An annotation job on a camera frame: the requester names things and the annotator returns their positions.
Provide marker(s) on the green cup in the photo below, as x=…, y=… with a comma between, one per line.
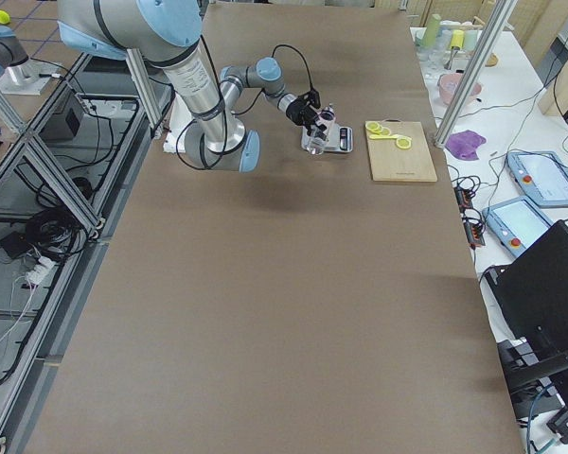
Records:
x=431, y=30

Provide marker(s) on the teach pendant near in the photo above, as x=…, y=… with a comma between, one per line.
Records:
x=517, y=223

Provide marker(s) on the yellow plastic knife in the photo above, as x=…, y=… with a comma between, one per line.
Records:
x=383, y=137

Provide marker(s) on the pink bowl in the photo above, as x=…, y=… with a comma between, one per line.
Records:
x=448, y=84

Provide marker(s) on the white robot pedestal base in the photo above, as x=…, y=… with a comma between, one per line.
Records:
x=179, y=117

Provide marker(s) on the glass sauce bottle metal cap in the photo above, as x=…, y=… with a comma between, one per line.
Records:
x=315, y=142

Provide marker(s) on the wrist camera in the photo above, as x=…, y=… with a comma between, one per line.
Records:
x=311, y=98

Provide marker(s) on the aluminium frame post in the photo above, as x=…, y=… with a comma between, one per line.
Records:
x=488, y=38

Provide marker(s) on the bamboo cutting board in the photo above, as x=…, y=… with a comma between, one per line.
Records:
x=390, y=164

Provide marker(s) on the lemon slice front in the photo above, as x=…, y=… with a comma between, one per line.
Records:
x=403, y=142

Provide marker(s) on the digital kitchen scale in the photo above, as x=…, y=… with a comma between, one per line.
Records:
x=340, y=140

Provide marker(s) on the yellow cup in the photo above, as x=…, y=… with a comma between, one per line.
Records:
x=457, y=39

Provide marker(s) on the purple cloth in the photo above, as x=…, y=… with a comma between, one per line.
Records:
x=463, y=145

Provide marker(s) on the teach pendant far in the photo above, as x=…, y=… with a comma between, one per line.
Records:
x=541, y=176

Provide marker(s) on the pink plastic cup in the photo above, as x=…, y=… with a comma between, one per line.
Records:
x=324, y=123

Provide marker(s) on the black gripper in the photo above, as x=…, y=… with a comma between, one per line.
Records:
x=295, y=113

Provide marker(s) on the teach pendant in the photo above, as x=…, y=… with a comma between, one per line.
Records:
x=517, y=223
x=541, y=176

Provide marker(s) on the white power strip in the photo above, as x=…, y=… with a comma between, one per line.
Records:
x=40, y=270

